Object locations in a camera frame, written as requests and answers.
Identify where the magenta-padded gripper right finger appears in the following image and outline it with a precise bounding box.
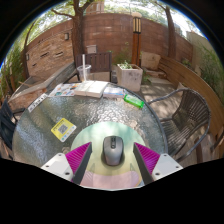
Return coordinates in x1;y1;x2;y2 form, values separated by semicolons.
132;142;184;185

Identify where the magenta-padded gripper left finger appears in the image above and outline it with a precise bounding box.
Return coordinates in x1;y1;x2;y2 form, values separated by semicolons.
40;141;94;185

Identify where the grey computer mouse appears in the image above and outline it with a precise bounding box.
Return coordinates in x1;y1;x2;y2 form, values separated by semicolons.
101;135;125;167

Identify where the green and pink mouse pad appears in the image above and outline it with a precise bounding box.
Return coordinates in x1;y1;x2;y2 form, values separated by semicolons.
70;121;147;191

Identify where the yellow square card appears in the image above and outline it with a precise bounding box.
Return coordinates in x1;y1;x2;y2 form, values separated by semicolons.
50;117;78;143

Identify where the dark wicker chair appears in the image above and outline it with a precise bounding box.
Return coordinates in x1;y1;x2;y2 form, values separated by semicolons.
146;87;213;164

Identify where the green plastic packet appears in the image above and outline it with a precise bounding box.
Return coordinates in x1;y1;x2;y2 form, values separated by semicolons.
123;93;145;110

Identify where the white printed strip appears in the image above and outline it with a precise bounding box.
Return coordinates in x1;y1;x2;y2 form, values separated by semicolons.
27;93;49;113

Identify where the colourful open magazine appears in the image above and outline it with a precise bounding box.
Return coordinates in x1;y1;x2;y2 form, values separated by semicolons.
48;82;83;98

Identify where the thick white book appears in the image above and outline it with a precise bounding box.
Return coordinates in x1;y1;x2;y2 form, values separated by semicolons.
73;80;110;99

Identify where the thin pale book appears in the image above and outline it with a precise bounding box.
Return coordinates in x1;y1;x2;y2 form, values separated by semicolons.
102;85;126;100

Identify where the concrete planter with plants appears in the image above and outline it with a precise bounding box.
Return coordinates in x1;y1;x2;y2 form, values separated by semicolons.
116;59;144;93

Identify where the clear plastic cup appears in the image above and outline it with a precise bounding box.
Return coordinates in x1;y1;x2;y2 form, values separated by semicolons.
76;64;92;83

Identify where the curved wooden bench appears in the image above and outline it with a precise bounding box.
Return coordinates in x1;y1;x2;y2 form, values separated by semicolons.
158;56;224;141

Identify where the dark wooden slatted chair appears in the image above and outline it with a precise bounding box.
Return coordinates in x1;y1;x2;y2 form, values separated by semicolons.
75;52;113;83

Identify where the beige stone slab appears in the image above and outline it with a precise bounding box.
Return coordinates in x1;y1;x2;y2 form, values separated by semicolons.
141;51;162;70

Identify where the white drinking straw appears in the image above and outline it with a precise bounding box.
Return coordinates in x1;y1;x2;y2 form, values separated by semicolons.
81;54;86;82

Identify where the large forked tree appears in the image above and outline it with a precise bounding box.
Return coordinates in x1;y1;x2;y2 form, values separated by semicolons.
49;0;98;68

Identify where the slender tree trunk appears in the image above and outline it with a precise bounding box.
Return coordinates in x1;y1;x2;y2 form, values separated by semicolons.
156;3;178;59

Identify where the grey wall box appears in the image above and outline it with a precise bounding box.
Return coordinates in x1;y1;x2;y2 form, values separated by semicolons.
86;44;98;55

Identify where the tall wooden post lamp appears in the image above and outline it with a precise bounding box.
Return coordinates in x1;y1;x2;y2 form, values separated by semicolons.
130;12;143;67

